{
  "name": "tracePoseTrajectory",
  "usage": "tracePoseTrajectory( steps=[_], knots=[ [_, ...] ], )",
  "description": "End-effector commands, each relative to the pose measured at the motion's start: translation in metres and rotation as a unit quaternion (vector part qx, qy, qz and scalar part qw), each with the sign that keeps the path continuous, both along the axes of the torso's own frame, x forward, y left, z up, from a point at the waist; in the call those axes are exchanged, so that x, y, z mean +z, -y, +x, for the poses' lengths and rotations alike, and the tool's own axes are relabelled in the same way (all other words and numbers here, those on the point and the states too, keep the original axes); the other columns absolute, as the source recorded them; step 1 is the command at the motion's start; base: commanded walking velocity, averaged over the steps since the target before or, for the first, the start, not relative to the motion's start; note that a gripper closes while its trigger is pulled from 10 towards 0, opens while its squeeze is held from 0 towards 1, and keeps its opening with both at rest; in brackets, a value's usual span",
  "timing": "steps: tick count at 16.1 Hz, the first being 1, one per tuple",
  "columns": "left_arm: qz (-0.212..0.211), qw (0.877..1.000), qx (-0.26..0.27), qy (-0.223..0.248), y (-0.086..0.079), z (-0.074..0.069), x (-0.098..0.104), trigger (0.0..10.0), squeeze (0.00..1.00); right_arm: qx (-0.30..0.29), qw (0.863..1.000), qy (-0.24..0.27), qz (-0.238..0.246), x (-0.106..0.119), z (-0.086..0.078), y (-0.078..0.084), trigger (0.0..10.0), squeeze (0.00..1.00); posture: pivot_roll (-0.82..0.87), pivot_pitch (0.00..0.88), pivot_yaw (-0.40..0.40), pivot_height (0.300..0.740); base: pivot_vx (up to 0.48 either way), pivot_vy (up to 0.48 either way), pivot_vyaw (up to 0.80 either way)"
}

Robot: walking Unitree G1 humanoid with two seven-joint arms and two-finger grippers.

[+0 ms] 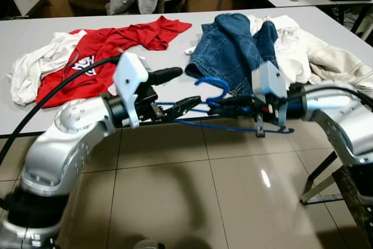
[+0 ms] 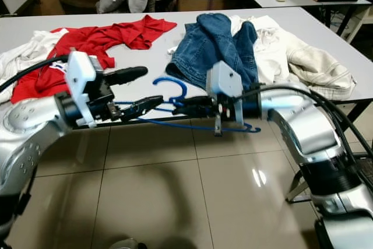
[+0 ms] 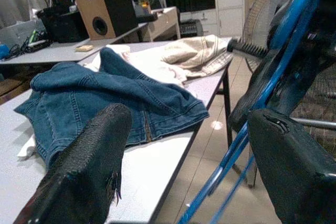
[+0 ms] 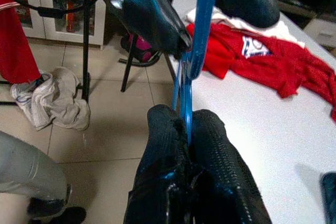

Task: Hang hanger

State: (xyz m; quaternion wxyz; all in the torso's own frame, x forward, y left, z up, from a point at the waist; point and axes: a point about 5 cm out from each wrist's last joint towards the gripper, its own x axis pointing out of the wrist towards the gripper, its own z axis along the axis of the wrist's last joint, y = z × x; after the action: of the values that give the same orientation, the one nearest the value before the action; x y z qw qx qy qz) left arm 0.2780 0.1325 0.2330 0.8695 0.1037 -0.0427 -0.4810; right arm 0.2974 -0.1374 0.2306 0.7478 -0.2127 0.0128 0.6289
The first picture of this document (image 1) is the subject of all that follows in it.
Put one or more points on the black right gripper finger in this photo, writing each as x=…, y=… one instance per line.
x=239, y=101
x=233, y=111

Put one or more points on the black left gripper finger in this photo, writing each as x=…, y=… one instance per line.
x=185, y=105
x=166, y=76

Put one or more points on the blue plastic clothes hanger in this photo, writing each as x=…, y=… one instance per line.
x=217, y=80

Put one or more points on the red shirt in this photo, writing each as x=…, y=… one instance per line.
x=116, y=42

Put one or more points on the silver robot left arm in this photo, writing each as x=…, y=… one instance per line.
x=58, y=155

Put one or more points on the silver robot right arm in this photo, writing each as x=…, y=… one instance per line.
x=332, y=126

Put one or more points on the cream jacket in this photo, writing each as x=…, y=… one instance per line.
x=315, y=56

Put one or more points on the white shirt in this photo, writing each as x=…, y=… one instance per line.
x=35, y=68

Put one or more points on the grey robot left leg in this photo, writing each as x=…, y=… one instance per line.
x=148, y=243

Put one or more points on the large white table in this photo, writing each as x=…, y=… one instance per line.
x=23, y=33

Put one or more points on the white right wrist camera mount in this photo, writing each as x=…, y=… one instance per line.
x=269, y=80

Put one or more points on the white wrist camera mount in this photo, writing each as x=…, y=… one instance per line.
x=129, y=74
x=269, y=80

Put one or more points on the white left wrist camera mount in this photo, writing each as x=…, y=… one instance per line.
x=129, y=74

